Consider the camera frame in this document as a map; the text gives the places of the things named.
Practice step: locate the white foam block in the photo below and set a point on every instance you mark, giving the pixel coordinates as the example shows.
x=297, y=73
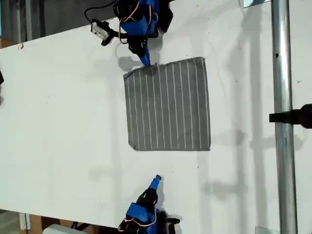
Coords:
x=58, y=230

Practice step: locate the white table leg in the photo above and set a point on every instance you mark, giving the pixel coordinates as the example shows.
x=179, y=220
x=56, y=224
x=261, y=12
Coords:
x=24, y=221

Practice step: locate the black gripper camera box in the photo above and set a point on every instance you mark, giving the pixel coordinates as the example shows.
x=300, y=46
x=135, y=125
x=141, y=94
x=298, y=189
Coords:
x=98, y=29

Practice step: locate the grey white-striped towel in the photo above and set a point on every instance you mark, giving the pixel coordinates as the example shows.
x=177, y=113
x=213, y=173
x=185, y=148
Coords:
x=168, y=104

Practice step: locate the black post clamp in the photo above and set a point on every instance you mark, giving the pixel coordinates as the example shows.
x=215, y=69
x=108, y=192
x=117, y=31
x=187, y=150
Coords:
x=299, y=115

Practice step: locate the brown cardboard box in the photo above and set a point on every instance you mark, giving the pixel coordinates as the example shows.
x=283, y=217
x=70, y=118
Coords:
x=35, y=224

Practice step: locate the steel post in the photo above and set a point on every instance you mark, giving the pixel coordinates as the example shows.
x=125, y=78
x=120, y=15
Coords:
x=282, y=73

